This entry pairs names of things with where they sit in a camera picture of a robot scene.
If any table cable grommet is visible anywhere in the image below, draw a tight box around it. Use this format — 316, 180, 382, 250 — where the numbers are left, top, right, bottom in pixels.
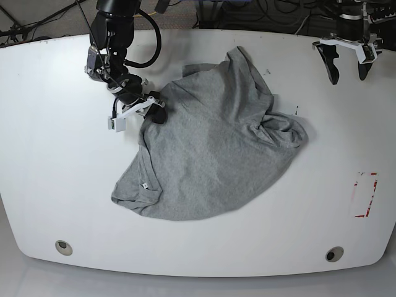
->
55, 240, 73, 256
325, 246, 344, 262

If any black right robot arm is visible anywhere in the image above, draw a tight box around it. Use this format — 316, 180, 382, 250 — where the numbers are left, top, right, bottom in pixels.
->
85, 1, 167, 124

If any white power strip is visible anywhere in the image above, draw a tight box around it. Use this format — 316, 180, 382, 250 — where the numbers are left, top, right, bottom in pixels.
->
369, 4, 395, 24

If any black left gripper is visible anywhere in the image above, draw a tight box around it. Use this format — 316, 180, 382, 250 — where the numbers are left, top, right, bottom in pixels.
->
317, 18, 379, 85

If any left table cable grommet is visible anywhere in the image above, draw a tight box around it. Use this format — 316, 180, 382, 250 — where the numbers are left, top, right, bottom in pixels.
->
55, 240, 73, 256

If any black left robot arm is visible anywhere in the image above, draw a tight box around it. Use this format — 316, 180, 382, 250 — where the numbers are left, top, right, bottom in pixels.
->
312, 1, 382, 85

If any grey T-shirt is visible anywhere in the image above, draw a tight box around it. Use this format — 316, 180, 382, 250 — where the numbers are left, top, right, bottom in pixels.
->
111, 47, 308, 221

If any red tape rectangle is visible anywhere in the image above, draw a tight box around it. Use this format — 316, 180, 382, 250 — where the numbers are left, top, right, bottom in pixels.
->
350, 172, 379, 218

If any right table cable grommet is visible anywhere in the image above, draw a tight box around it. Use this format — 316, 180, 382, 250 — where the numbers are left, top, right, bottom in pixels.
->
325, 246, 344, 262

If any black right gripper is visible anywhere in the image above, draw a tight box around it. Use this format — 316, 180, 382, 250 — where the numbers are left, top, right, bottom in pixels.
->
116, 83, 168, 124

